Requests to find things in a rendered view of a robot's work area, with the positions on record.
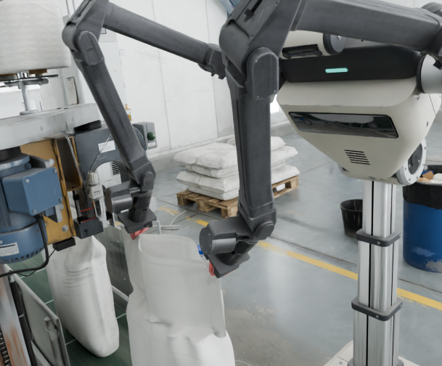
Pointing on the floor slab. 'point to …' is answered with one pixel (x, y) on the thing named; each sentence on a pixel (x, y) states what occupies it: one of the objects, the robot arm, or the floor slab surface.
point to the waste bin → (435, 221)
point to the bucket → (352, 216)
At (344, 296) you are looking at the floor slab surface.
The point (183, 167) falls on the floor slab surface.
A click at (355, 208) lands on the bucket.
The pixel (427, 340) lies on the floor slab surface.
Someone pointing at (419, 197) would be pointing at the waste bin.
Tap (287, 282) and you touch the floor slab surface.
